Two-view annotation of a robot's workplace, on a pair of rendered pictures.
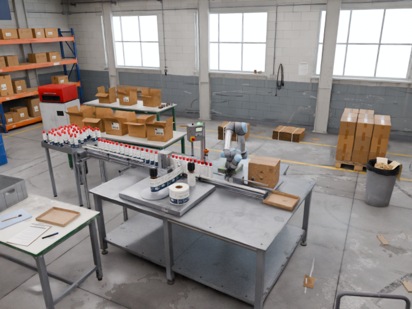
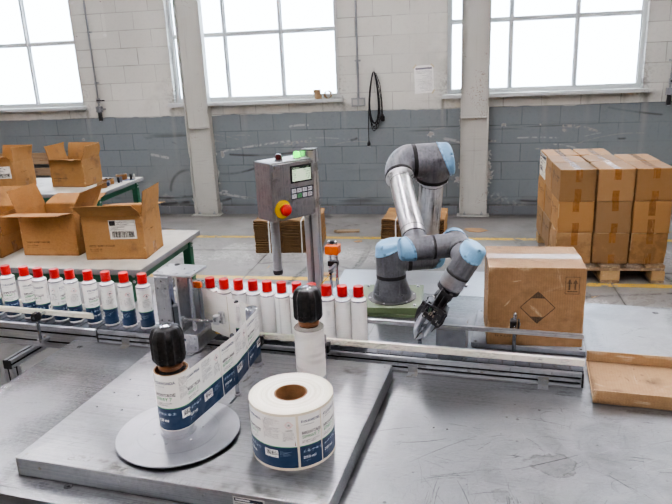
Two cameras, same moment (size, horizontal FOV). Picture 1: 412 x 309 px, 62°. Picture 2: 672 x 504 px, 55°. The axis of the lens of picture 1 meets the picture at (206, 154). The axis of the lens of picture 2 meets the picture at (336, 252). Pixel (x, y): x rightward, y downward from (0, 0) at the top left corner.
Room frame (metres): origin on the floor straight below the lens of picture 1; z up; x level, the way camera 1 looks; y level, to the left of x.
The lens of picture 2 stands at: (1.76, 0.51, 1.78)
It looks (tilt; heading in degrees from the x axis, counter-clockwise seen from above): 17 degrees down; 345
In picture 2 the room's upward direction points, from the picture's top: 3 degrees counter-clockwise
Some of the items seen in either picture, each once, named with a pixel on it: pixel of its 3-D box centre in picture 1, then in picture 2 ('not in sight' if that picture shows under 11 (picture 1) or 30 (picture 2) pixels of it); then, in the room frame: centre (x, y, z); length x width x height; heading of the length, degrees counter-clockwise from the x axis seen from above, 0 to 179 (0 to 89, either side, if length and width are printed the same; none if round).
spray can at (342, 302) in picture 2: (206, 170); (343, 315); (3.62, 0.00, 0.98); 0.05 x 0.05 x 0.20
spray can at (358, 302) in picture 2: (210, 171); (359, 315); (3.60, -0.05, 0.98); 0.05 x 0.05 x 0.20
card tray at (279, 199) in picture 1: (281, 199); (645, 379); (3.15, -0.77, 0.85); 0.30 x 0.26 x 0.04; 58
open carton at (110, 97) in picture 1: (106, 94); not in sight; (8.47, 2.41, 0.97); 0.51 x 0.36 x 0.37; 157
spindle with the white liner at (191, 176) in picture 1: (191, 175); (309, 336); (3.40, 0.16, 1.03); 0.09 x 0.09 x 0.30
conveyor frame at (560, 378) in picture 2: (200, 178); (318, 349); (3.67, 0.07, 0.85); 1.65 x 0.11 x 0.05; 58
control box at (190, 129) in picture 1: (195, 132); (286, 188); (3.80, 0.12, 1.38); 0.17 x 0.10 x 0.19; 113
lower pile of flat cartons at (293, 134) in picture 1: (289, 133); (415, 223); (7.82, -1.97, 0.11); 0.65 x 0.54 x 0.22; 61
